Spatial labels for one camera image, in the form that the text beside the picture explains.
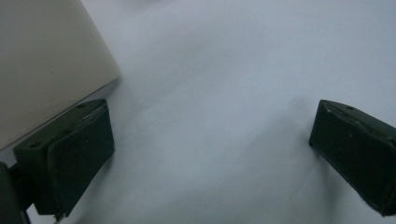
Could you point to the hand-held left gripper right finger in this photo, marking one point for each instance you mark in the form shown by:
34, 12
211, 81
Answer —
358, 149

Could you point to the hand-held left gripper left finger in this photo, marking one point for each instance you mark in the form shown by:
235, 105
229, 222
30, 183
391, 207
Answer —
71, 161

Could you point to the white plastic storage box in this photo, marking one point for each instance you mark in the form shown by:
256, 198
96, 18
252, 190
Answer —
46, 62

